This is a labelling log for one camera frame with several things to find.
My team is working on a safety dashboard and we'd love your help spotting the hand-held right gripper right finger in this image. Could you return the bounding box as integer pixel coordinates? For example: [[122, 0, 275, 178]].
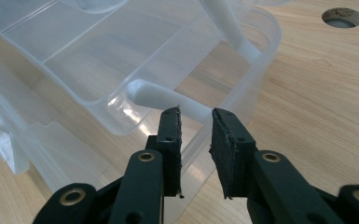
[[208, 107, 257, 200]]

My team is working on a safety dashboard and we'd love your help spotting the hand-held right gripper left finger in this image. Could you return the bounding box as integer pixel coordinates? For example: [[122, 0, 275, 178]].
[[154, 105, 184, 199]]

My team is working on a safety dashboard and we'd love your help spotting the translucent tiered plastic storage box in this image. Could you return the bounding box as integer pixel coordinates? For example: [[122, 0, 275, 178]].
[[0, 0, 283, 224]]

